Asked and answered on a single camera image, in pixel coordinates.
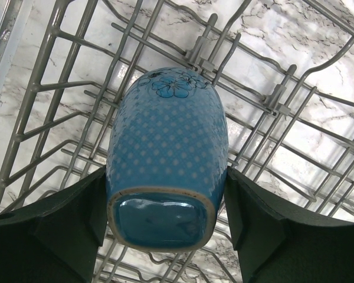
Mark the grey wire dish rack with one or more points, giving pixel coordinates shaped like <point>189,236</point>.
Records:
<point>284,72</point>

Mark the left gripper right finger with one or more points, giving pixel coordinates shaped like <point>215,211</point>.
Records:
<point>278,241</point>

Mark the blue floral mug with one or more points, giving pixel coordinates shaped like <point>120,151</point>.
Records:
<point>167,162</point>

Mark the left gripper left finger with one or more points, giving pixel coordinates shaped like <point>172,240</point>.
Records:
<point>55,239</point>

